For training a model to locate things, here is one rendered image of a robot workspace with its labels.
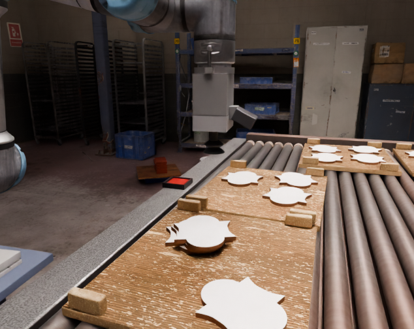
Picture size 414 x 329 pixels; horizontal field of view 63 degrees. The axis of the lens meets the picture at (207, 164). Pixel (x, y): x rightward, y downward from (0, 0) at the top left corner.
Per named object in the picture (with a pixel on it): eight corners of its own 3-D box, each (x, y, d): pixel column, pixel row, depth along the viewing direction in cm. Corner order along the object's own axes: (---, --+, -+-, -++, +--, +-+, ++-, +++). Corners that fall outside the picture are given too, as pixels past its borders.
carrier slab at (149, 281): (62, 316, 50) (61, 307, 50) (175, 212, 88) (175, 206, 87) (303, 386, 39) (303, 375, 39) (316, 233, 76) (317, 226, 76)
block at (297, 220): (284, 225, 76) (285, 214, 76) (285, 222, 78) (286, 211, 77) (311, 229, 74) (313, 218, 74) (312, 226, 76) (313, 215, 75)
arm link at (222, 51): (238, 42, 64) (231, 38, 56) (237, 67, 65) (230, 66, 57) (199, 43, 65) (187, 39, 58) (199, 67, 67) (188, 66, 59)
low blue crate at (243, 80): (239, 85, 506) (239, 77, 503) (239, 83, 542) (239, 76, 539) (272, 85, 501) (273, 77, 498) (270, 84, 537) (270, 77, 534)
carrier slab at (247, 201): (181, 210, 89) (181, 204, 88) (228, 170, 126) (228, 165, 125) (319, 232, 77) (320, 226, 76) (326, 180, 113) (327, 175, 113)
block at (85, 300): (67, 308, 50) (64, 292, 49) (76, 300, 51) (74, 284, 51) (101, 318, 48) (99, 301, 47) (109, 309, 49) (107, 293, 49)
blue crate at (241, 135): (235, 146, 534) (235, 132, 528) (236, 140, 574) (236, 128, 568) (275, 146, 526) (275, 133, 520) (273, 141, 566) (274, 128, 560)
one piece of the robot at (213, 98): (257, 50, 55) (253, 147, 60) (261, 53, 64) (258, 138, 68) (187, 51, 58) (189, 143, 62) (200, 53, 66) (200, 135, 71)
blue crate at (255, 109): (243, 114, 528) (243, 103, 524) (250, 111, 561) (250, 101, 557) (275, 115, 510) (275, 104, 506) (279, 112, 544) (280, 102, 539)
